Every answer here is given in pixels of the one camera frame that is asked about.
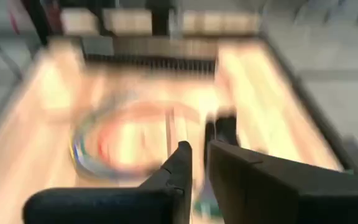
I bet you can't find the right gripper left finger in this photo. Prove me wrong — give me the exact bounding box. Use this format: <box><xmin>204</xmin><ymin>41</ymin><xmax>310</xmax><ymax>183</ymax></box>
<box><xmin>22</xmin><ymin>140</ymin><xmax>193</xmax><ymax>224</ymax></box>

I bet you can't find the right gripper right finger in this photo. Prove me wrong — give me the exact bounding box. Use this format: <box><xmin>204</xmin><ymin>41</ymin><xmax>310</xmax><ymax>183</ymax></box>
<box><xmin>208</xmin><ymin>139</ymin><xmax>358</xmax><ymax>224</ymax></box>

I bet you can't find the multicoloured cable bundle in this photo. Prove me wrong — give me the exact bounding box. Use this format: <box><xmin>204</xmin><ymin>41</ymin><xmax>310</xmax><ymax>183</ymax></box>
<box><xmin>68</xmin><ymin>93</ymin><xmax>204</xmax><ymax>184</ymax></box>

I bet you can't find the black aluminium table frame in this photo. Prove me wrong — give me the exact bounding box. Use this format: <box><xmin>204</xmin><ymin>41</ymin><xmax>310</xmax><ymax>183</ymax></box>
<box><xmin>0</xmin><ymin>30</ymin><xmax>358</xmax><ymax>181</ymax></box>

